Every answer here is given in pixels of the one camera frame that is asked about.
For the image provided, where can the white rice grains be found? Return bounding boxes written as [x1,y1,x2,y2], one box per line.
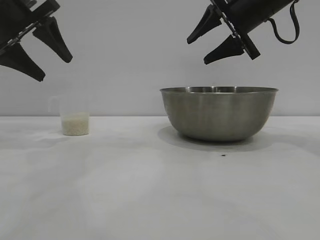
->
[61,112,90,136]

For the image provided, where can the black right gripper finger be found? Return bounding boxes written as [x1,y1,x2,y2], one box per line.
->
[186,6,223,45]
[203,34,245,65]

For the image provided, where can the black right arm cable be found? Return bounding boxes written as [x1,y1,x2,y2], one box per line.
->
[268,0,300,45]

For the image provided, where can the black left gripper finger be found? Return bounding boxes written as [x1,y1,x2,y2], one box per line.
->
[0,42,46,83]
[32,16,74,63]

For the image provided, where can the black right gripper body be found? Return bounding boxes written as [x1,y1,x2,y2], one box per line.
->
[209,0,295,60]

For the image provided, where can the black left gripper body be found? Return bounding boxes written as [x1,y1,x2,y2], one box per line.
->
[0,0,61,54]

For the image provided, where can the clear plastic measuring cup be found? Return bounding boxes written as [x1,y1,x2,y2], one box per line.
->
[47,94,91,137]

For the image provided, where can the stainless steel mixing bowl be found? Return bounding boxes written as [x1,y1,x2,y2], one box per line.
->
[159,86,280,143]

